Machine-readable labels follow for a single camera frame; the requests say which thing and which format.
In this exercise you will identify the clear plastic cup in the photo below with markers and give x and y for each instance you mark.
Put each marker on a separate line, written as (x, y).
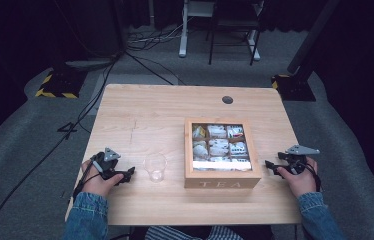
(155, 166)

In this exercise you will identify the person's left hand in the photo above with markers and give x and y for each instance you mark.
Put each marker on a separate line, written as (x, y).
(98, 185)

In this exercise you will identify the group of white tea bags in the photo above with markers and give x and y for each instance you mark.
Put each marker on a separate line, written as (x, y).
(218, 146)

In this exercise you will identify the person's striped clothing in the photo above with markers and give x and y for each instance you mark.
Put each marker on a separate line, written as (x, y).
(175, 233)

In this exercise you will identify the wooden tea box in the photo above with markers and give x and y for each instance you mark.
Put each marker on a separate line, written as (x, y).
(221, 180)

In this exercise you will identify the black yellow striped stand base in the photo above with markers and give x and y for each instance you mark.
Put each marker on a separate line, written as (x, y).
(295, 88)
(62, 85)

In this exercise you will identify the person's right hand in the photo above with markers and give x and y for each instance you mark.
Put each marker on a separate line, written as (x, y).
(300, 183)

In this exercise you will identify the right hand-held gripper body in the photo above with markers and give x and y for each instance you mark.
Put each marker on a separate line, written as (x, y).
(296, 159)

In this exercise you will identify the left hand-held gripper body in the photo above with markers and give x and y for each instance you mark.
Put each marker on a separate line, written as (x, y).
(105, 163)

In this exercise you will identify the black metal chair frame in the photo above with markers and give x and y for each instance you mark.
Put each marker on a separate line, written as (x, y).
(233, 23)

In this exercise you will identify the black slanted stand post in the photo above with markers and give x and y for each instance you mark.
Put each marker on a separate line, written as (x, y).
(311, 36)

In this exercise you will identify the white desk frame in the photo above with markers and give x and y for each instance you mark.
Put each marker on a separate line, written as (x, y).
(183, 40)

